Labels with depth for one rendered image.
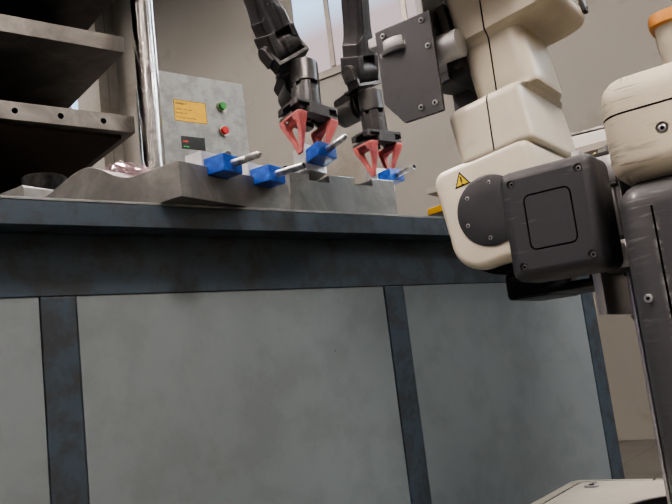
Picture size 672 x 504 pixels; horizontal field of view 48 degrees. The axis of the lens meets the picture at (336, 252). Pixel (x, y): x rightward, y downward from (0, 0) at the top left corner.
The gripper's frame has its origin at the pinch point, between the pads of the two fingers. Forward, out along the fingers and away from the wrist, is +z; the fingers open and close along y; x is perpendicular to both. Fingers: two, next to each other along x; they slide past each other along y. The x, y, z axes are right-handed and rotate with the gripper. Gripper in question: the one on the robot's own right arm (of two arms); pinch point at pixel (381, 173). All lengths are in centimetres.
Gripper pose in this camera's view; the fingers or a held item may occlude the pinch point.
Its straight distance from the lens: 173.0
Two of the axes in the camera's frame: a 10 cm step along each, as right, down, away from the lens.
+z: 1.4, 9.8, -1.7
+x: 6.0, -2.2, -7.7
